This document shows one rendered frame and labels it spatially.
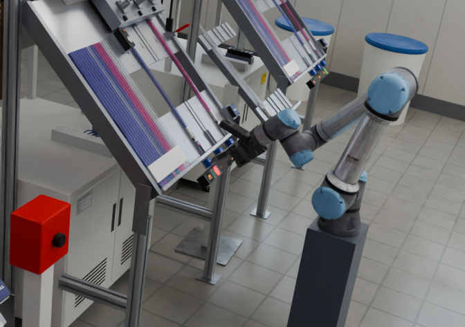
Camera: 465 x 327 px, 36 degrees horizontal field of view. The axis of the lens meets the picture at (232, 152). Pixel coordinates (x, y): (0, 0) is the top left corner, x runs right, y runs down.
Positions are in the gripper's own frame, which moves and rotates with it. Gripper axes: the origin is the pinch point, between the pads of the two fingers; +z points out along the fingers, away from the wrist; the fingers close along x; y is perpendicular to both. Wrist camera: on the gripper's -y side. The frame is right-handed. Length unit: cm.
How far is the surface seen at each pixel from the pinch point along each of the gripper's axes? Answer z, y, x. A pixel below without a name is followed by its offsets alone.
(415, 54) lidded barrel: -14, 37, 301
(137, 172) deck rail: 3.2, -11.8, -38.0
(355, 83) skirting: 53, 38, 362
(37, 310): 30, 4, -78
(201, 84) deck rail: 2.8, -24.9, 30.0
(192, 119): 2.3, -15.6, 7.5
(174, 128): 2.3, -16.6, -6.6
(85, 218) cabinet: 40.4, -7.9, -26.7
